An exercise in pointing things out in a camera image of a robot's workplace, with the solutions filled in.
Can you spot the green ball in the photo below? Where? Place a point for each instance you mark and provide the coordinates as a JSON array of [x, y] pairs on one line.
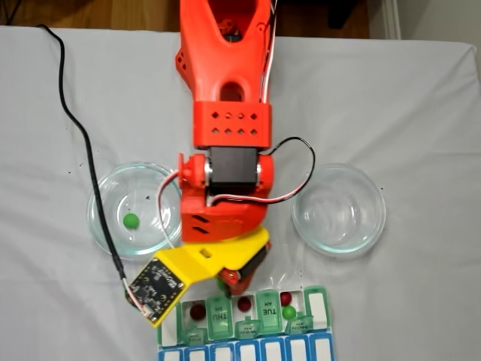
[[288, 312], [131, 220], [221, 284]]

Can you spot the red ball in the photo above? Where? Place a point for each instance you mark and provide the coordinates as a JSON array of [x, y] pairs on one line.
[[244, 304], [286, 298], [197, 311]]

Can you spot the weekly pill organizer box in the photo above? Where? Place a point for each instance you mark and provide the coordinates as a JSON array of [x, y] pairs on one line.
[[270, 312]]

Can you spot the large clear glass bowl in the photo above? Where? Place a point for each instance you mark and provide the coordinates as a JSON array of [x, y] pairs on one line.
[[109, 176]]

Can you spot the small clear glass bowl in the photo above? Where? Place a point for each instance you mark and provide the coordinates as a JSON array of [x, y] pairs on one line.
[[370, 240]]

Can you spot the white plastic table cover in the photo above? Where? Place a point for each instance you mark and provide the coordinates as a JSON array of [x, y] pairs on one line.
[[376, 94]]

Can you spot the camera board with yellow mount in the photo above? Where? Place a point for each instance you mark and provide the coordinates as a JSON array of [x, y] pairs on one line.
[[158, 286]]

